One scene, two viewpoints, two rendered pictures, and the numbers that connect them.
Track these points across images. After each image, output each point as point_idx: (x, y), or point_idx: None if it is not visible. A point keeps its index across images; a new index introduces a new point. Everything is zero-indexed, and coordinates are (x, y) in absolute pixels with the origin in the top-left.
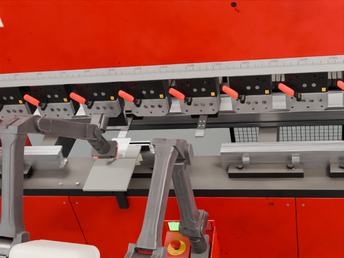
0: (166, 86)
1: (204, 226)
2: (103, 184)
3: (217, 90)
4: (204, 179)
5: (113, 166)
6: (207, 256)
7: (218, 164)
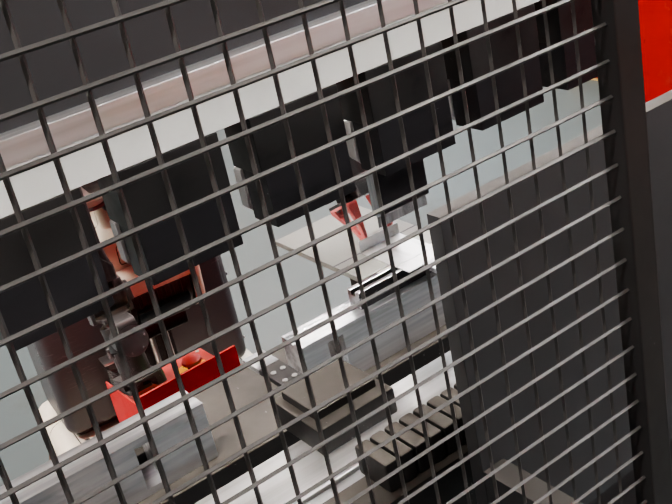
0: (240, 150)
1: (109, 336)
2: (327, 223)
3: (114, 216)
4: (217, 403)
5: (356, 239)
6: (114, 380)
7: (223, 441)
